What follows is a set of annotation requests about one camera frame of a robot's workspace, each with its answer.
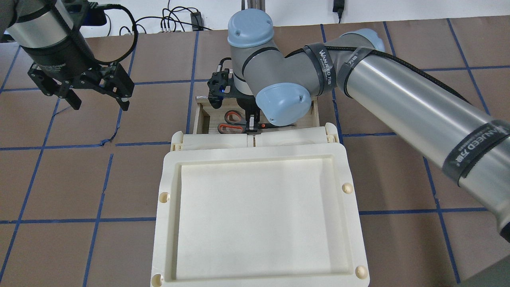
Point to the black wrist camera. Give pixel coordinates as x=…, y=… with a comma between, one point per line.
x=85, y=13
x=221, y=85

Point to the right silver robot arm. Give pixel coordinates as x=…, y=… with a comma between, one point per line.
x=471, y=147

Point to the aluminium frame post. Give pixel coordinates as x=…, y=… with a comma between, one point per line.
x=253, y=4

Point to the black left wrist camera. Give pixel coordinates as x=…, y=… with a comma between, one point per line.
x=85, y=13

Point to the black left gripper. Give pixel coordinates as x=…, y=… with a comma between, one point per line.
x=59, y=59

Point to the black power adapter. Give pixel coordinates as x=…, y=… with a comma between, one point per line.
x=339, y=8

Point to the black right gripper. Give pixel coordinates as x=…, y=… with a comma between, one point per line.
x=248, y=105

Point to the grey orange scissors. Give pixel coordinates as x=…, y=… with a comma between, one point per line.
x=235, y=123

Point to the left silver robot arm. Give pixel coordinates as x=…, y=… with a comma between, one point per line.
x=49, y=32

